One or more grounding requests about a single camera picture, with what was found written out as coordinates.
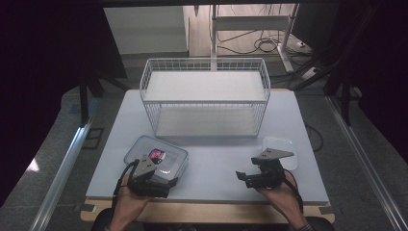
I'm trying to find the white metal desk frame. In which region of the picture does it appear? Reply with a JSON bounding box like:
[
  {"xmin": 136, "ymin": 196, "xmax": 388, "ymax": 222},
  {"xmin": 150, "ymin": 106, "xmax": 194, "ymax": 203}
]
[{"xmin": 209, "ymin": 3, "xmax": 300, "ymax": 73}]

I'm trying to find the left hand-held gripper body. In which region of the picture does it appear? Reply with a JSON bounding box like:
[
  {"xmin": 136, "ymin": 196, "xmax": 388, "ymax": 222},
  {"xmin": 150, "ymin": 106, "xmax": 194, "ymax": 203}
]
[{"xmin": 127, "ymin": 155, "xmax": 171, "ymax": 198}]

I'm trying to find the thin black floor cable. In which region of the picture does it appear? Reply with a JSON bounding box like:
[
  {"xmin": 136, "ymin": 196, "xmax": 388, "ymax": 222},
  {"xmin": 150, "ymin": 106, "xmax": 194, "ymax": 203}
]
[{"xmin": 303, "ymin": 122, "xmax": 324, "ymax": 153}]

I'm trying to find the person's left hand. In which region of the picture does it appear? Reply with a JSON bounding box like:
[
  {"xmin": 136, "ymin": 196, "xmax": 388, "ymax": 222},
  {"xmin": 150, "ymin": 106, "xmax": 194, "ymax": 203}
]
[{"xmin": 111, "ymin": 183, "xmax": 152, "ymax": 220}]

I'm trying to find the aluminium floor rail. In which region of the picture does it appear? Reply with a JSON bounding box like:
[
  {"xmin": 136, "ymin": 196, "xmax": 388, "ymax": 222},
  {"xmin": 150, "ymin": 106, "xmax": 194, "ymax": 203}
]
[
  {"xmin": 29, "ymin": 97, "xmax": 100, "ymax": 231},
  {"xmin": 324, "ymin": 95, "xmax": 408, "ymax": 231}
]

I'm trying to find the white two-tier wire rack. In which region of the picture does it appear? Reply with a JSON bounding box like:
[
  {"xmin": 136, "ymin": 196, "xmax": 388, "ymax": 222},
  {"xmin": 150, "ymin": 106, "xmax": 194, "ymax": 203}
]
[{"xmin": 140, "ymin": 57, "xmax": 271, "ymax": 140}]

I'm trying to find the white power strip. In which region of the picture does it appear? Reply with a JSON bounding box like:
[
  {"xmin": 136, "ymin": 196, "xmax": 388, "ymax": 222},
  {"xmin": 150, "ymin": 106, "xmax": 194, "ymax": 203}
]
[{"xmin": 300, "ymin": 66, "xmax": 319, "ymax": 81}]

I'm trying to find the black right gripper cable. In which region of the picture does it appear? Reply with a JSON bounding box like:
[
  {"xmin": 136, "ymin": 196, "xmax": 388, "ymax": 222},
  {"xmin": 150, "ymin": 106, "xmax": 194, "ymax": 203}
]
[{"xmin": 282, "ymin": 174, "xmax": 305, "ymax": 214}]

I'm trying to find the person's right hand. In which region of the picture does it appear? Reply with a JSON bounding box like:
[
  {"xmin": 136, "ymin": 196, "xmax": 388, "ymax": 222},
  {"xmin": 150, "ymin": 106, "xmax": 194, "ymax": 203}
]
[{"xmin": 255, "ymin": 169, "xmax": 305, "ymax": 223}]

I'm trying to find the black metal stand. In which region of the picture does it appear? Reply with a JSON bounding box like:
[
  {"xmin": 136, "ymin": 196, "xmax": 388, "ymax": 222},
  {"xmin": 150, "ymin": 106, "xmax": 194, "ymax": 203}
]
[
  {"xmin": 77, "ymin": 62, "xmax": 131, "ymax": 127},
  {"xmin": 290, "ymin": 47, "xmax": 362, "ymax": 127}
]

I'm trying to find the white cabinet panel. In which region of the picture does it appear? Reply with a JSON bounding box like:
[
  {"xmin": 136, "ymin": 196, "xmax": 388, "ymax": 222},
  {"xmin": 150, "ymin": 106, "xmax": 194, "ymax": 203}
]
[{"xmin": 103, "ymin": 5, "xmax": 190, "ymax": 56}]

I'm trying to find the black floor cable bundle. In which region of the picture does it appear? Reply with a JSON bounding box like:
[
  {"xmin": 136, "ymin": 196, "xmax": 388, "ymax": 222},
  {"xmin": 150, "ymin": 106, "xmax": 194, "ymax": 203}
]
[{"xmin": 217, "ymin": 29, "xmax": 292, "ymax": 56}]

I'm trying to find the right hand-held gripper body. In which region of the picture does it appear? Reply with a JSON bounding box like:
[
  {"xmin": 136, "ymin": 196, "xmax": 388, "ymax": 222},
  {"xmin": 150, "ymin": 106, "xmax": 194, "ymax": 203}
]
[{"xmin": 251, "ymin": 146, "xmax": 295, "ymax": 190}]

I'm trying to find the clear lidded container red label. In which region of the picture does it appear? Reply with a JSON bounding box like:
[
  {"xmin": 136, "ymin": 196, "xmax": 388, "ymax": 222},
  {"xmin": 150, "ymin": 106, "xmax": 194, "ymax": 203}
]
[{"xmin": 123, "ymin": 135, "xmax": 190, "ymax": 187}]

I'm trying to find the small translucent white container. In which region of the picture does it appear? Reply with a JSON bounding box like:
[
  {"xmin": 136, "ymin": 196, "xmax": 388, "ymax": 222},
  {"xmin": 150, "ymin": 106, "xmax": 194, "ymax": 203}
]
[{"xmin": 262, "ymin": 136, "xmax": 299, "ymax": 171}]

